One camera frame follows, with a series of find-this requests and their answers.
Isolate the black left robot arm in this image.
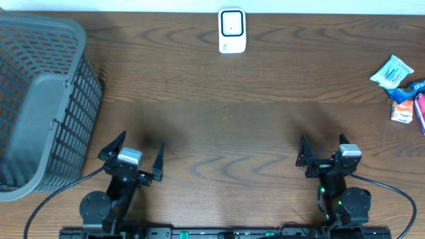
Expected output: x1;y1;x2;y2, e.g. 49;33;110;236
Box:
79;131;165;238

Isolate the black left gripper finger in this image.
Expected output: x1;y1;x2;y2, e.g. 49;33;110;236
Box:
98;130;126;162
152;143;165;175

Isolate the purple red snack bag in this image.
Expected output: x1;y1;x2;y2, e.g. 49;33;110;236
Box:
414;93;425;135

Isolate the grey plastic mesh basket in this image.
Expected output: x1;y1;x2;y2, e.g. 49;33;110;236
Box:
1;12;102;202

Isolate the black left camera cable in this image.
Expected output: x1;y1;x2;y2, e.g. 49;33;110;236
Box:
23;165;106;239

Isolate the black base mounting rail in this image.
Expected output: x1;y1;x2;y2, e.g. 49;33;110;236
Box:
58;226;391;239

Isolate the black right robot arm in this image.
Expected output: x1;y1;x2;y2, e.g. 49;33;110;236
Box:
296;134;371;238

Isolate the teal snack packet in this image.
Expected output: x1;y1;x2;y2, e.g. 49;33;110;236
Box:
370;55;414;90

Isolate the blue Oreo cookie pack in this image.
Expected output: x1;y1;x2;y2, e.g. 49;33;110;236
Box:
386;79;424;104

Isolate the small orange snack box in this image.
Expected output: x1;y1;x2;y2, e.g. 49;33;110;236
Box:
390;100;414;123

